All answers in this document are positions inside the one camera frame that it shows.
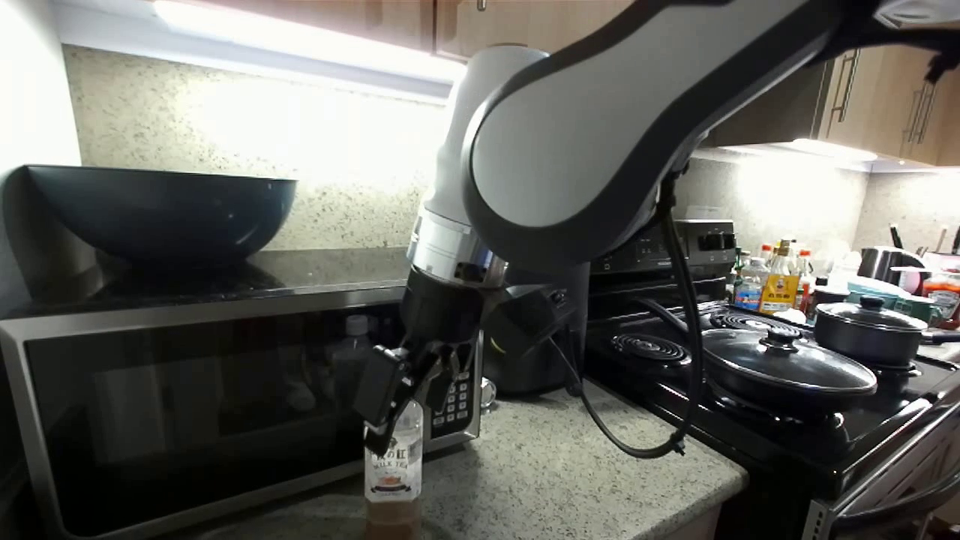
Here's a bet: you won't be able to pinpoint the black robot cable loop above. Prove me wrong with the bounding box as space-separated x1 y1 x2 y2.
542 167 708 462

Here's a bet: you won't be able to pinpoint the metal cabinet bar handle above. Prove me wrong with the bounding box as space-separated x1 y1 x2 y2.
824 44 861 128

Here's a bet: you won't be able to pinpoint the small black silver appliance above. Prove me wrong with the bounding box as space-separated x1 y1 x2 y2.
854 242 930 289

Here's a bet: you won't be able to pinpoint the under-cabinet light beside stove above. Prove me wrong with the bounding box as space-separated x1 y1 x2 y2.
700 134 960 181

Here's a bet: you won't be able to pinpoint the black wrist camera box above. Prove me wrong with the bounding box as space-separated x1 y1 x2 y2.
487 281 577 366

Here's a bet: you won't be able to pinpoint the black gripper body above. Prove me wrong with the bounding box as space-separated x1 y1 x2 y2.
399 266 505 355

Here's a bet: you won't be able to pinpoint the dark blue bowl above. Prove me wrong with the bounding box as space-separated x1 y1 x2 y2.
22 164 301 277

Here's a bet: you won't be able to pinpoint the black pot lid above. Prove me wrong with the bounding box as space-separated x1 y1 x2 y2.
814 295 923 339

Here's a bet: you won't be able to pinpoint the black stainless microwave oven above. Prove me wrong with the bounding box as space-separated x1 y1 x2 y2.
0 245 488 540

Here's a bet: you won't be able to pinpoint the black frying pan with lid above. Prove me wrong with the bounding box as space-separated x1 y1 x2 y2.
700 321 878 408

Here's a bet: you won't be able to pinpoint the wooden wall cabinet two doors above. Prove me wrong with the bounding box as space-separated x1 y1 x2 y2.
198 0 641 57

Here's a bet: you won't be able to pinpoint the red cap condiment bottle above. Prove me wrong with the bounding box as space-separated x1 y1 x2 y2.
793 248 818 295

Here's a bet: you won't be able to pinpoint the clear plastic bottle white cap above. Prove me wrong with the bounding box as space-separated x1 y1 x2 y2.
359 395 426 540

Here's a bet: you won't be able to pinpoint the under-cabinet strip light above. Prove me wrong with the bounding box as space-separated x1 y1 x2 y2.
49 0 470 108

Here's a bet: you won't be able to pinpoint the black electric stove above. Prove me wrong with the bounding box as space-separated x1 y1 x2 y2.
582 217 960 540

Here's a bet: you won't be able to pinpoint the black cooking pot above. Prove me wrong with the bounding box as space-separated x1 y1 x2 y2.
811 309 923 369

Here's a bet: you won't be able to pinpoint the yellow cooking oil bottle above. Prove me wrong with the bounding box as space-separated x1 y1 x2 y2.
758 238 803 313

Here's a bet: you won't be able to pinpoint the blue label condiment bottle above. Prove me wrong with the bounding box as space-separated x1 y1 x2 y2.
733 251 769 313

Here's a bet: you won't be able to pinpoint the wooden wall cabinet beside hood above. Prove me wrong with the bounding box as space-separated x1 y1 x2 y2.
708 42 960 167

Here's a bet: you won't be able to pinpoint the teal container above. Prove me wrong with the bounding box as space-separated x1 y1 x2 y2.
845 278 937 323

